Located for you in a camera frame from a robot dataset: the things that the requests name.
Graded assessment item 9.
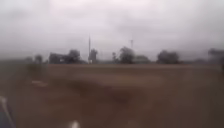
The row of trees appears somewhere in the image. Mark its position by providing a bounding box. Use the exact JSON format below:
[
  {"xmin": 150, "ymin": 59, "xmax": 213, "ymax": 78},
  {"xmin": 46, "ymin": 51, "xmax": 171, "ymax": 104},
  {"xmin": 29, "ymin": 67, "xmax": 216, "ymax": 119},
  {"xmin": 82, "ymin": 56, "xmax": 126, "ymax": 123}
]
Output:
[{"xmin": 23, "ymin": 46, "xmax": 224, "ymax": 66}]

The thin mast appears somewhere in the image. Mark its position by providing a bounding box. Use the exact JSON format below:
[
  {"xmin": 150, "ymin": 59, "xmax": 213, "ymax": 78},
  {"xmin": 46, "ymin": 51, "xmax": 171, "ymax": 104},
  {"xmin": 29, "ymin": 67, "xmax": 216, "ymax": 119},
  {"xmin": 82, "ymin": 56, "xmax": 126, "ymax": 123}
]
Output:
[{"xmin": 129, "ymin": 38, "xmax": 135, "ymax": 50}]

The tall pale pole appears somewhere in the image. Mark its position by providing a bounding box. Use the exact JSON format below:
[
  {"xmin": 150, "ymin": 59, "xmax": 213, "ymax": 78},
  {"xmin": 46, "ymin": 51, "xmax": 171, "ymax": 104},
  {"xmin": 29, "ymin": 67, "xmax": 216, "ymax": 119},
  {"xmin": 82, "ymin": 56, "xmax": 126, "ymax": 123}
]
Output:
[{"xmin": 87, "ymin": 35, "xmax": 92, "ymax": 64}]

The brown dirt ground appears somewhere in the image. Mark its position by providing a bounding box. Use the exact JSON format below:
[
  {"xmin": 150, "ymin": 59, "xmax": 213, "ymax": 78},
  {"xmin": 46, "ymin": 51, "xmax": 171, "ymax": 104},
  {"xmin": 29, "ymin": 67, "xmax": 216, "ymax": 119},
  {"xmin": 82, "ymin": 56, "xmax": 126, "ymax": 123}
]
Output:
[{"xmin": 0, "ymin": 63, "xmax": 224, "ymax": 128}]

